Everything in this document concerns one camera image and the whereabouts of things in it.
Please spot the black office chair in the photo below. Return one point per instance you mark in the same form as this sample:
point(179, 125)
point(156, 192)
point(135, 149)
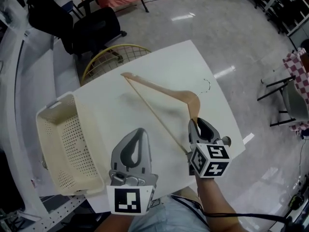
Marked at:
point(79, 25)

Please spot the white shelving unit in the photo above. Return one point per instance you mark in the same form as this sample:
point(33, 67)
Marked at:
point(287, 6)

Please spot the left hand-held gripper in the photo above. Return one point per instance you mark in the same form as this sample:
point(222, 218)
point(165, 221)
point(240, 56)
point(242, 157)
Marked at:
point(127, 197)

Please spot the white perforated metal frame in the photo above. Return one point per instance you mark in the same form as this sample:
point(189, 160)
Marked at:
point(55, 209)

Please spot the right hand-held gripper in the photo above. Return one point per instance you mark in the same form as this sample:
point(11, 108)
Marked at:
point(209, 162)

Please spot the cream perforated plastic container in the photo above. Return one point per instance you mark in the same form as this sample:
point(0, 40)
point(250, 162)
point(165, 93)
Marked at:
point(72, 149)

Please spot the wooden clothes hanger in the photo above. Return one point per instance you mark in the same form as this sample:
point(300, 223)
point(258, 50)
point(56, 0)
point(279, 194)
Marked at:
point(166, 93)

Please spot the white side desk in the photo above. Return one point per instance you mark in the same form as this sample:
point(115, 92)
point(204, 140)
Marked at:
point(26, 81)

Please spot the pink checkered cloth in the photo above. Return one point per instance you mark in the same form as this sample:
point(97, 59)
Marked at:
point(300, 69)

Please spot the person's right forearm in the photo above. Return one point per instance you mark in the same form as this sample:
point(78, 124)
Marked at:
point(217, 202)

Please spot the person's light blue shorts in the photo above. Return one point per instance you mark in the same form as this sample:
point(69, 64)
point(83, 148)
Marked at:
point(169, 214)

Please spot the grey chair with black legs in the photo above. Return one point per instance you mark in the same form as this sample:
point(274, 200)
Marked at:
point(293, 100)

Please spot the person's left forearm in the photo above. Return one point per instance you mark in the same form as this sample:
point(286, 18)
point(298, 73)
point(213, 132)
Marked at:
point(113, 222)

